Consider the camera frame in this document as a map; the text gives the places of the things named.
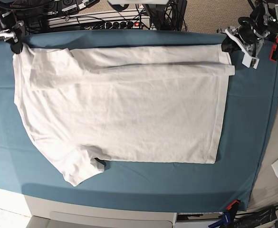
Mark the orange black clamp right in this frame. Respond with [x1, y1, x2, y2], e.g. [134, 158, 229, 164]
[269, 37, 278, 62]

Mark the orange black clamp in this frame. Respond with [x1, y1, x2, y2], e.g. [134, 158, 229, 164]
[269, 37, 278, 62]
[226, 199, 241, 211]

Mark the black cable bundle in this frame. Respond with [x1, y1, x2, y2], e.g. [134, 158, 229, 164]
[136, 0, 188, 31]

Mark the blue clamp bottom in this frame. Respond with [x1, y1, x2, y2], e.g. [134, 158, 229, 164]
[208, 211, 237, 228]

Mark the black power strip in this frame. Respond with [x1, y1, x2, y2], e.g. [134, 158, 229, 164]
[80, 20, 150, 30]

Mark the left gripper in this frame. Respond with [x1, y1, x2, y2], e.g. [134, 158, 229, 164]
[217, 17, 265, 57]

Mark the white drawer cabinet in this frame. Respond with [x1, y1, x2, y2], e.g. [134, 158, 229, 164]
[24, 195, 177, 228]

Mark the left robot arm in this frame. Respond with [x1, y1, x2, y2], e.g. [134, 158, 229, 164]
[217, 0, 278, 61]

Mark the teal table cloth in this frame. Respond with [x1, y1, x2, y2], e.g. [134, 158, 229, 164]
[0, 41, 278, 212]

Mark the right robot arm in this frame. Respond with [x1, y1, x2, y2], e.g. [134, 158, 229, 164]
[0, 0, 59, 54]

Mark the white T-shirt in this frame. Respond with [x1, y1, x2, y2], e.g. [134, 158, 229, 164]
[12, 45, 235, 186]

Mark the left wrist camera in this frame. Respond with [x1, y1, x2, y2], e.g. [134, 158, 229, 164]
[242, 54, 259, 69]

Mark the orange black clamp bottom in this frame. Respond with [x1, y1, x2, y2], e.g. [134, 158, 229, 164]
[226, 199, 241, 211]

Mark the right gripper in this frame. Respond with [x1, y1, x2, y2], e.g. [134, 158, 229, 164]
[0, 11, 24, 54]

